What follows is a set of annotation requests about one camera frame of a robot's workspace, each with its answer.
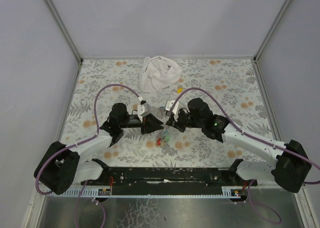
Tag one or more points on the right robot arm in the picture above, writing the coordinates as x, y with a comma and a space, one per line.
283, 163

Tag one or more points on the blue keyring holder with rings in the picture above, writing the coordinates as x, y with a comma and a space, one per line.
165, 132

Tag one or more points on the white slotted cable duct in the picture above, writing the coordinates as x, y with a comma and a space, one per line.
88, 192

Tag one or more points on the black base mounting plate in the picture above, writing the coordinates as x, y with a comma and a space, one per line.
163, 181

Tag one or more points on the crumpled white cloth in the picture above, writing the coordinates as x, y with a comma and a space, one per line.
157, 73

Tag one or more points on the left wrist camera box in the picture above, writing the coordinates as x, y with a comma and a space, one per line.
143, 110

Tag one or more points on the key with yellow tag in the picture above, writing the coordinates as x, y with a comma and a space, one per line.
179, 89

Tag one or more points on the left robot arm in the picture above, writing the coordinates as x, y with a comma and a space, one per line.
59, 168

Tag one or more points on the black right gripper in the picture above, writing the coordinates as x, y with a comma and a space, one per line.
180, 121

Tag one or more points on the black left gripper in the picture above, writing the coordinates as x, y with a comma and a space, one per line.
143, 124

